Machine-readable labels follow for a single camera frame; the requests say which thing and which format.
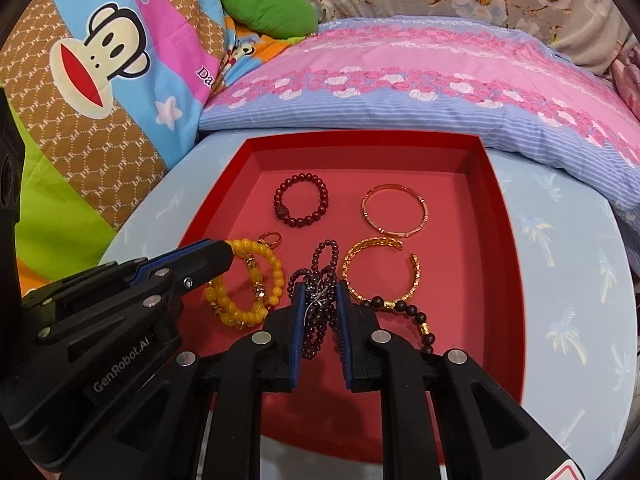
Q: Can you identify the translucent yellow bead bracelet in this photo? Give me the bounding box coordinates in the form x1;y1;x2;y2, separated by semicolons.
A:
205;255;273;330

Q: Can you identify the yellow round bead bracelet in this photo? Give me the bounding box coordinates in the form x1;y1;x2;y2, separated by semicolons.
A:
227;239;286;311

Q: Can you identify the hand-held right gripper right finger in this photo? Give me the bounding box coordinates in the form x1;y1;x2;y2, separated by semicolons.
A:
339;281;573;480

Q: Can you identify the pink and blue striped pillow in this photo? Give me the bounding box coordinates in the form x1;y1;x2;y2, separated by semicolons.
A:
199;16;640;233

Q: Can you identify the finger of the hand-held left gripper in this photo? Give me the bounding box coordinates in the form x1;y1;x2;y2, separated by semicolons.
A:
20;240;212;313
37;241;235;346

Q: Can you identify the gold chain cuff bracelet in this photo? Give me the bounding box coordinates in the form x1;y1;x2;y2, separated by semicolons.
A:
341;237;421;306

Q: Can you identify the dark purple small bead bracelet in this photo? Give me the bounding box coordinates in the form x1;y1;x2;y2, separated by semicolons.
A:
286;240;346;361

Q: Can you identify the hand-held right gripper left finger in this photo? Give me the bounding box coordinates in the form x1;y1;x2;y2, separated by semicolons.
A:
65;282;307;480

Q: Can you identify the dark red bead bracelet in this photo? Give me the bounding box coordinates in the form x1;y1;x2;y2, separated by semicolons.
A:
273;173;329;228

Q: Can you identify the pink patterned cloth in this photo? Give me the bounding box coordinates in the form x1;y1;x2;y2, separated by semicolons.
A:
607;45;640;116

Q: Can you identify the thin gold bangle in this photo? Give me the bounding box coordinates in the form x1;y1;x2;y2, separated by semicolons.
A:
361;183;429;238

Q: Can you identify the colourful cartoon monkey blanket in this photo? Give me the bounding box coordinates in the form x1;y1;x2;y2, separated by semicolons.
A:
0;0;291;291

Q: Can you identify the dark brown bead bracelet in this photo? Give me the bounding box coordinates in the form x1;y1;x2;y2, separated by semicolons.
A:
362;296;438;356

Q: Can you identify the red cardboard box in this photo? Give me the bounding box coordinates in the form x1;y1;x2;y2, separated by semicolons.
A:
170;134;526;463

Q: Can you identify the green pillow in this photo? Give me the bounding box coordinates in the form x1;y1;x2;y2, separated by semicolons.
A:
221;0;319;40

